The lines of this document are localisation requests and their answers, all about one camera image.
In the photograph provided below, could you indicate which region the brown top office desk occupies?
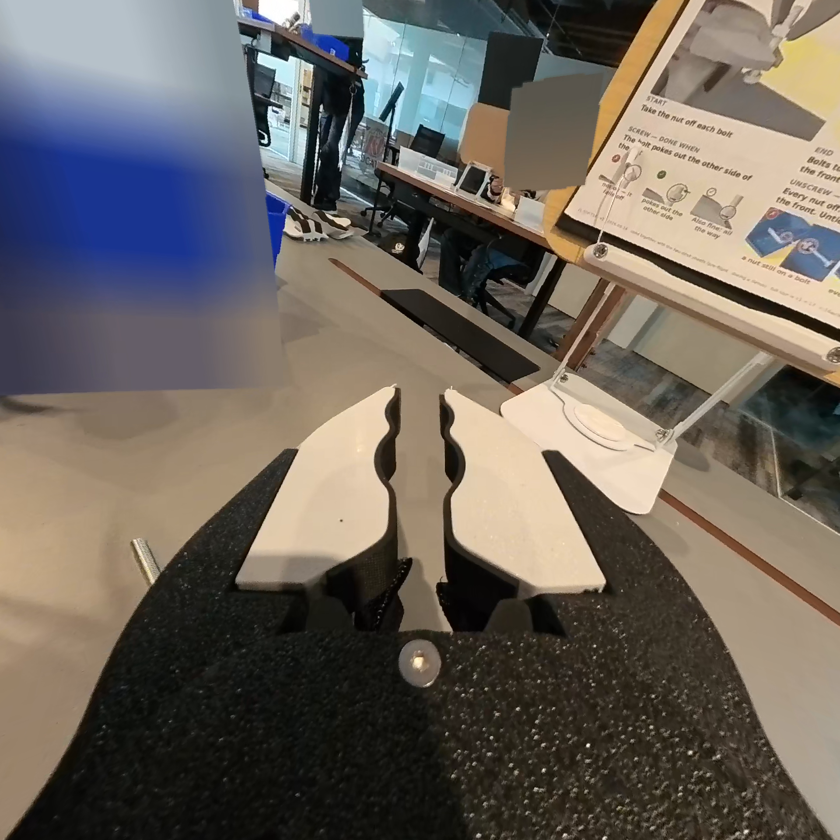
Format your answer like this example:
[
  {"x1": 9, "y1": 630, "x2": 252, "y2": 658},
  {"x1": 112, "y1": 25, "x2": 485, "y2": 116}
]
[{"x1": 375, "y1": 161, "x2": 559, "y2": 339}]

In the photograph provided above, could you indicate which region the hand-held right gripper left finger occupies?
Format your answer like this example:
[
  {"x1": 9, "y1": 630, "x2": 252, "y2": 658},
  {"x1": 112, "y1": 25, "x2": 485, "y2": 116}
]
[{"x1": 235, "y1": 386, "x2": 413, "y2": 592}]

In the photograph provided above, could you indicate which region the black rectangular mat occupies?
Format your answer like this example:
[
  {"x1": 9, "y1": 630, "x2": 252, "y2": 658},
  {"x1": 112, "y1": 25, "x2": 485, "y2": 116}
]
[{"x1": 381, "y1": 287, "x2": 540, "y2": 385}]

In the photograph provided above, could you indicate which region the white box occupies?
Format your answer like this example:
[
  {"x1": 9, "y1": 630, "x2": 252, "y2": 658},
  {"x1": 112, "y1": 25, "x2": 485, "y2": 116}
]
[{"x1": 399, "y1": 146, "x2": 458, "y2": 186}]

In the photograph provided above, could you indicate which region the printed instruction sheet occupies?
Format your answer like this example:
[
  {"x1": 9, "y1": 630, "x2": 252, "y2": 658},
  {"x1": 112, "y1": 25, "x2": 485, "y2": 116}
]
[{"x1": 558, "y1": 0, "x2": 840, "y2": 324}]

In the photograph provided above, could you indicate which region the black computer monitor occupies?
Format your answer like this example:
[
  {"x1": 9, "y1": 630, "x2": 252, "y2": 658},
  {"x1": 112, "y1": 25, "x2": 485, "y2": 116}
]
[{"x1": 381, "y1": 82, "x2": 406, "y2": 142}]

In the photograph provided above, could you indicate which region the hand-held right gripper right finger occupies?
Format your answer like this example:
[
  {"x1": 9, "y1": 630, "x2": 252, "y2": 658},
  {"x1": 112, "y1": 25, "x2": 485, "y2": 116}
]
[{"x1": 437, "y1": 387, "x2": 607, "y2": 599}]

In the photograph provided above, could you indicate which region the dark standing desk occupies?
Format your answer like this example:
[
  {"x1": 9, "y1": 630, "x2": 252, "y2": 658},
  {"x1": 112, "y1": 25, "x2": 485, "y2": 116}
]
[{"x1": 238, "y1": 14, "x2": 368, "y2": 206}]

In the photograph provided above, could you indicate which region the black office chair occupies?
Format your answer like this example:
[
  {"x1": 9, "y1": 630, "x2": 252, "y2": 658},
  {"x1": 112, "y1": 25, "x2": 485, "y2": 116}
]
[
  {"x1": 472, "y1": 252, "x2": 527, "y2": 329},
  {"x1": 364, "y1": 125, "x2": 447, "y2": 234},
  {"x1": 251, "y1": 62, "x2": 277, "y2": 148}
]

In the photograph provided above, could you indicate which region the wooden backing board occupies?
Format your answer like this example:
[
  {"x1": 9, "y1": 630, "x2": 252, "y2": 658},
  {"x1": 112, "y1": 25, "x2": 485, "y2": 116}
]
[{"x1": 543, "y1": 0, "x2": 840, "y2": 388}]

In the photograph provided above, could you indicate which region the silver threaded bolt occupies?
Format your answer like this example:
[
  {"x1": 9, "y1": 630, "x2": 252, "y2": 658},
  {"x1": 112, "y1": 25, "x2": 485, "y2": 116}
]
[{"x1": 130, "y1": 537, "x2": 163, "y2": 586}]

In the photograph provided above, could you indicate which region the white lamp stand base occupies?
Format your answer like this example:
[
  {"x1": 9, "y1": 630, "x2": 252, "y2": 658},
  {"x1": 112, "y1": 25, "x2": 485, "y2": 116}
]
[{"x1": 500, "y1": 147, "x2": 840, "y2": 516}]

